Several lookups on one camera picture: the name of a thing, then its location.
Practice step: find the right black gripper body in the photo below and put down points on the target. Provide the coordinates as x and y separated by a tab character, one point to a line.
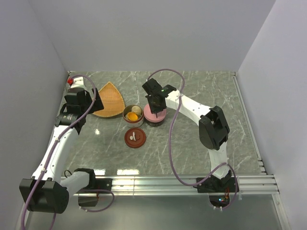
154	108

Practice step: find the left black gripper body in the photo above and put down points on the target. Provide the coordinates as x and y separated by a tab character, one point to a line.
97	105

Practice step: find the pink round lid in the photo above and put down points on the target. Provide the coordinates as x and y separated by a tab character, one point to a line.
154	118

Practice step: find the dark steel lunch tin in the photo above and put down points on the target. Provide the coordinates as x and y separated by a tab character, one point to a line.
154	124

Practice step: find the orange egg tart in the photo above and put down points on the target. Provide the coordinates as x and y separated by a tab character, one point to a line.
131	116

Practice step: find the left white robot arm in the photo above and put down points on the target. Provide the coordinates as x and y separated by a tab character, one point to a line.
45	191

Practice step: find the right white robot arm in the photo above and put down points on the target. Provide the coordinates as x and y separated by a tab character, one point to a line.
213	127

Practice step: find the white steel lunch tin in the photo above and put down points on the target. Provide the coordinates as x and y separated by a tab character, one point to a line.
131	124

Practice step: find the woven bamboo tray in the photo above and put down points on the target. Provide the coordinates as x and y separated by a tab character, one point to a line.
112	101

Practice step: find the brown round lid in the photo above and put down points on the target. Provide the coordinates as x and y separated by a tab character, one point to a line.
135	138

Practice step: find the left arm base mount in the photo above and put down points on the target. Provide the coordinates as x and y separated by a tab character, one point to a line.
96	187

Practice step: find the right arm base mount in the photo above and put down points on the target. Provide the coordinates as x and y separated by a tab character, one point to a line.
222	192

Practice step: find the aluminium rail frame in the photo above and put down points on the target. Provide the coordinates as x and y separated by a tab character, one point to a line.
163	203

